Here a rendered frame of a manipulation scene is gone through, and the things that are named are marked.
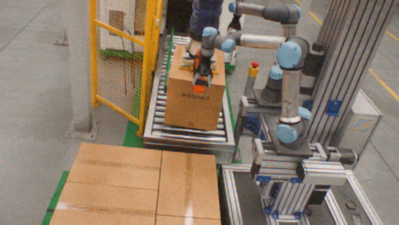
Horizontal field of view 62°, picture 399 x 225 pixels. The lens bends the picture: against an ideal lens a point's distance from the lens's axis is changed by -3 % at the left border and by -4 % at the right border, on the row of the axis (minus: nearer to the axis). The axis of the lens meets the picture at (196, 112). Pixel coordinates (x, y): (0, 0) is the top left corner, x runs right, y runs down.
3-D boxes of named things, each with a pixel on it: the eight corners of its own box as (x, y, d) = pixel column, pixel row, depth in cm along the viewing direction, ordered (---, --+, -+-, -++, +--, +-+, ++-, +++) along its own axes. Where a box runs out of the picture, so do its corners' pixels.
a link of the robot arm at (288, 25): (276, 83, 242) (274, 4, 226) (289, 80, 250) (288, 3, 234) (289, 85, 232) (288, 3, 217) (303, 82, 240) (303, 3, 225)
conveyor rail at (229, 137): (209, 46, 464) (211, 33, 454) (213, 47, 465) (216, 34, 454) (224, 161, 273) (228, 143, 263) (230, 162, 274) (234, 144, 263)
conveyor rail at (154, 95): (162, 40, 458) (163, 27, 448) (166, 41, 459) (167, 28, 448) (142, 154, 267) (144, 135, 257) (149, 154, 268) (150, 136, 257)
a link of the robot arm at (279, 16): (276, 24, 215) (226, 15, 252) (287, 23, 221) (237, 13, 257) (277, 6, 211) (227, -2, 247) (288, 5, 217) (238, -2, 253)
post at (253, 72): (227, 153, 346) (249, 65, 291) (234, 153, 347) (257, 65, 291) (228, 157, 341) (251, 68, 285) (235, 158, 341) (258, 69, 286)
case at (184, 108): (172, 85, 306) (176, 44, 284) (215, 91, 308) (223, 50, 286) (163, 124, 257) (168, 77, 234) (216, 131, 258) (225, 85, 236)
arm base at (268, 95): (278, 92, 248) (281, 81, 243) (283, 104, 236) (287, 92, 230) (258, 91, 246) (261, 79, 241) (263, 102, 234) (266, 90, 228)
